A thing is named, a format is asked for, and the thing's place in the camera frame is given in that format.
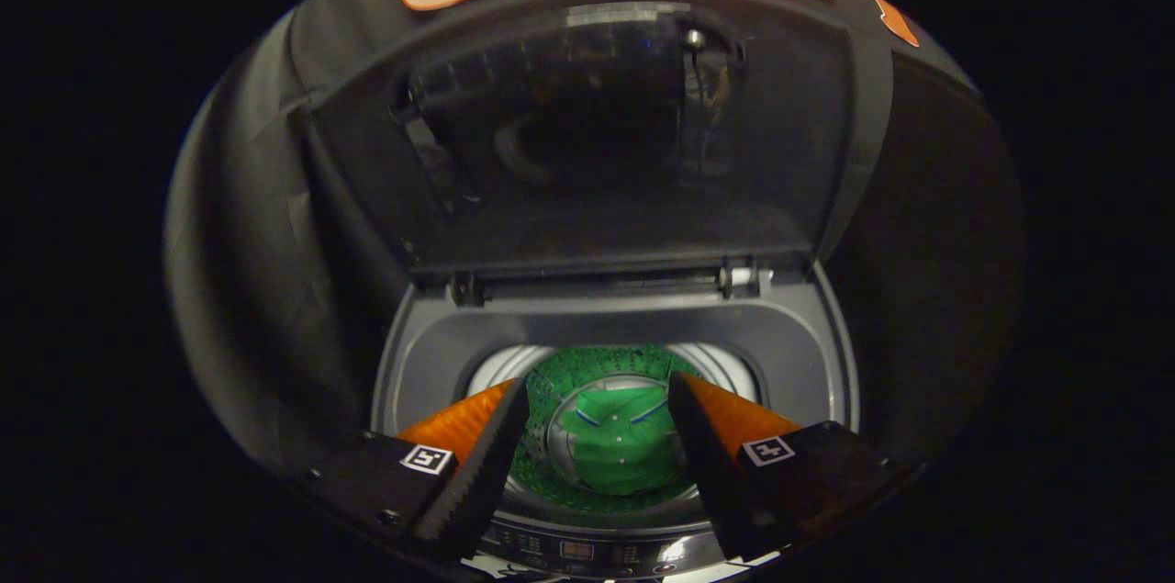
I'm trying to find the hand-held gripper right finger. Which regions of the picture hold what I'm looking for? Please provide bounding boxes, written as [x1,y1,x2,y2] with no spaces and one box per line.
[667,370,924,563]

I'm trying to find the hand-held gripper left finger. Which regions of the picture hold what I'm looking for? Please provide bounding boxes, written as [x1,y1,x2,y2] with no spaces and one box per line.
[294,376,532,564]

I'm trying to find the green polo shirt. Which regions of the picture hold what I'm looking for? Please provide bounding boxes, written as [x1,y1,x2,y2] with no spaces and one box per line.
[558,386,686,497]

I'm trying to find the grey washing machine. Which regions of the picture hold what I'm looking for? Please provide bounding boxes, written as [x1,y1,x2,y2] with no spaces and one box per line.
[370,260,864,580]

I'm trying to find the black backdrop cloth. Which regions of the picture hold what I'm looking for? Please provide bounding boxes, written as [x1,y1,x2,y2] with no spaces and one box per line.
[165,0,1025,474]

